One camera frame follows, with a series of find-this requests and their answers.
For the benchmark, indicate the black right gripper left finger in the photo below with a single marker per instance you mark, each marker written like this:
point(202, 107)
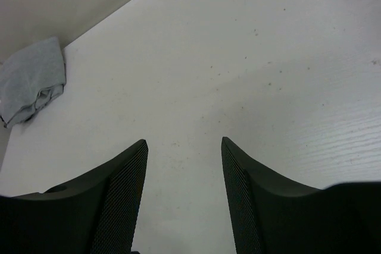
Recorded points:
point(95, 212)

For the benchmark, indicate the folded grey tank top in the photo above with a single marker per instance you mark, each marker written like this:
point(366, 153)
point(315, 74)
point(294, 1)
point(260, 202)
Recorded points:
point(30, 80)

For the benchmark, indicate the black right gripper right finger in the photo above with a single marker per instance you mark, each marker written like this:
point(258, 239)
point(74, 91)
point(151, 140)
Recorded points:
point(271, 213)

